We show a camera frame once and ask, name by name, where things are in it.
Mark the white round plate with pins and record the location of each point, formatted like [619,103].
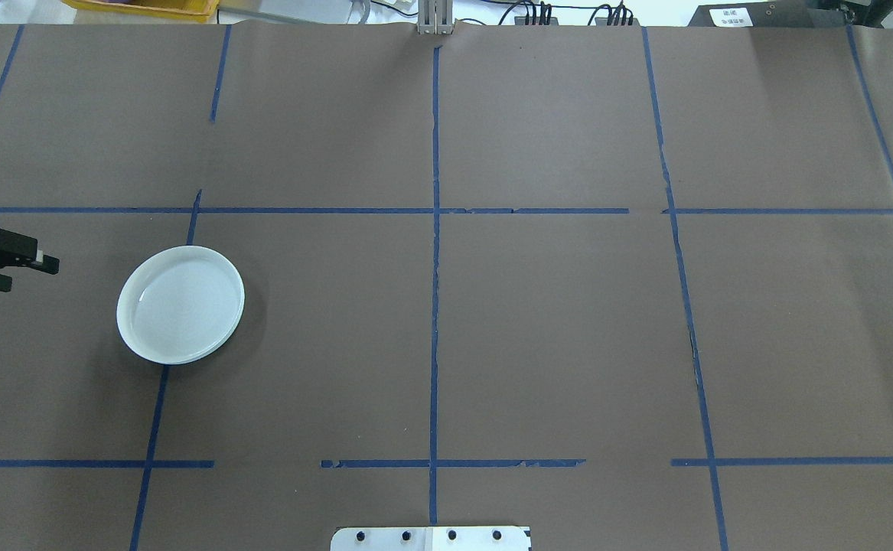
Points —
[178,302]

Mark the light blue round plate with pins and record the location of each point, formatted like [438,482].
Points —
[238,325]

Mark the black box with white label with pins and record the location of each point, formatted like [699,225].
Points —
[767,14]

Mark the white mounting plate with bolts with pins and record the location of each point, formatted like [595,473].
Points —
[431,539]

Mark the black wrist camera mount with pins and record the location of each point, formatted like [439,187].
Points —
[10,243]

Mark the aluminium profile post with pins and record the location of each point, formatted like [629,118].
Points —
[435,19]

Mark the yellow plastic crate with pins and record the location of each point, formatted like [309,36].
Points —
[140,6]

